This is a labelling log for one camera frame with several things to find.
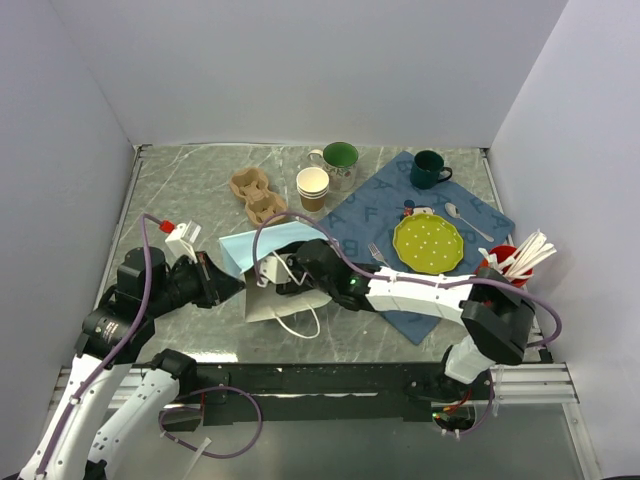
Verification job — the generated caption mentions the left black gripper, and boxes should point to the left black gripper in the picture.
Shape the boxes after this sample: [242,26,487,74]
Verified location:
[147,249,246,316]

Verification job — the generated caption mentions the light blue paper bag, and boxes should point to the light blue paper bag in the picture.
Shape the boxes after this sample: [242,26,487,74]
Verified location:
[219,221,331,340]

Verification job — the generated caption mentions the stack of brown paper cups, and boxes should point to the stack of brown paper cups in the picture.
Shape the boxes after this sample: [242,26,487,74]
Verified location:
[296,167,329,212]

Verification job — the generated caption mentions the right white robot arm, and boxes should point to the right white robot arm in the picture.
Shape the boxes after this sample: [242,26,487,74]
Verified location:
[280,239,535,399]

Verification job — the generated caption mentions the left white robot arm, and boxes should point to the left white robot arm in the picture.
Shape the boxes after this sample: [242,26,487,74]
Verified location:
[18,247,245,479]

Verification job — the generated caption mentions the blue alphabet cloth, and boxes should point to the blue alphabet cloth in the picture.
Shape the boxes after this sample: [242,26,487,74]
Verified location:
[314,149,516,346]

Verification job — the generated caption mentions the silver fork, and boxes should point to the silver fork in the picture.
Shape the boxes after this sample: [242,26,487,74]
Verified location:
[368,243,391,268]

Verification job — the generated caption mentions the white mug green interior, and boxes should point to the white mug green interior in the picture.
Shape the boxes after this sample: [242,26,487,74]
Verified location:
[307,142,359,191]

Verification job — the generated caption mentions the yellow dotted plate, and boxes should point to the yellow dotted plate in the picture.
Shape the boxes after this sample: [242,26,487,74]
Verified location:
[392,214,464,275]

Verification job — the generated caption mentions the dark green mug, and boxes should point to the dark green mug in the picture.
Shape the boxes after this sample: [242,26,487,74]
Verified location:
[410,150,453,190]

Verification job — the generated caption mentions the silver spoon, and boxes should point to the silver spoon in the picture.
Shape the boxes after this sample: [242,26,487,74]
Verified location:
[445,202,494,242]

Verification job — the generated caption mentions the red cup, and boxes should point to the red cup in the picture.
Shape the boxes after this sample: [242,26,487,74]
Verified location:
[476,245,533,287]

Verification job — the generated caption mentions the white paper-wrapped straws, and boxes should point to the white paper-wrapped straws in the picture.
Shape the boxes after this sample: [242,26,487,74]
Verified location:
[478,230,557,281]

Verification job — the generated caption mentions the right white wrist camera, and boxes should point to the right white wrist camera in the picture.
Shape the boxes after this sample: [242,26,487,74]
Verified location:
[256,252,293,288]

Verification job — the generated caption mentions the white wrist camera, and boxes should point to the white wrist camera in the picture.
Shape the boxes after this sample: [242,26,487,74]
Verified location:
[256,252,293,288]
[159,220,202,263]

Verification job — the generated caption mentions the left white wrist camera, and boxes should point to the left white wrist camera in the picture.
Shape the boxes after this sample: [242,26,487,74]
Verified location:
[159,220,202,263]

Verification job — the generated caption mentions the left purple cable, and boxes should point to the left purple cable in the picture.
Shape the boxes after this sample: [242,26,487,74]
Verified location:
[34,213,264,476]

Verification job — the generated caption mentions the purple cable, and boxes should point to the purple cable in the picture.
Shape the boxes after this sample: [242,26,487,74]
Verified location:
[252,212,564,437]
[34,213,264,476]

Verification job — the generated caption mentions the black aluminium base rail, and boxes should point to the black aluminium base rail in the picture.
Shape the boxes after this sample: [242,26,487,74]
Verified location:
[166,360,577,426]

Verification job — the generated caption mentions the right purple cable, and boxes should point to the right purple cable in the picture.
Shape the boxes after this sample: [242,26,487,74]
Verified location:
[252,212,564,437]

